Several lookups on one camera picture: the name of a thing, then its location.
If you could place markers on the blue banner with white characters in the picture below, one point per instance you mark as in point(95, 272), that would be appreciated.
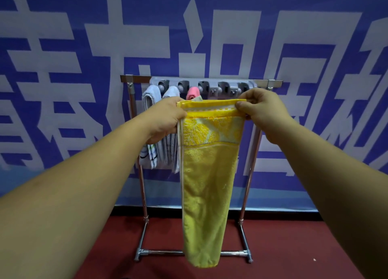
point(303, 2)

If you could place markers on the person's right forearm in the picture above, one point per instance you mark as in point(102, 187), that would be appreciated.
point(342, 191)

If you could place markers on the grey plastic clip strip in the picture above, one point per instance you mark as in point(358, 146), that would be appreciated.
point(209, 84)

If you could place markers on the yellow towel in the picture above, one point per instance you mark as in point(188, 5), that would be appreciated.
point(209, 181)

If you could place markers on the pink towel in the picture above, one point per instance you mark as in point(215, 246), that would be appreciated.
point(192, 93)

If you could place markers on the metal towel rack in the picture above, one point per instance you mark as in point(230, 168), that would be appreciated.
point(136, 79)

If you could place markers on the person's left forearm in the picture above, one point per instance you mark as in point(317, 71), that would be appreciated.
point(69, 203)

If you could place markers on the person's right hand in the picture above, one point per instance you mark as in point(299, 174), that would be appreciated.
point(266, 112)

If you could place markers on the striped light blue towel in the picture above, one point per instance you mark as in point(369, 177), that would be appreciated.
point(151, 95)

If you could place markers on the person's left hand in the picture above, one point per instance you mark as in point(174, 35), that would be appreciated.
point(163, 119)

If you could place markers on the plain light blue towel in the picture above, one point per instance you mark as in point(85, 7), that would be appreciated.
point(171, 92)

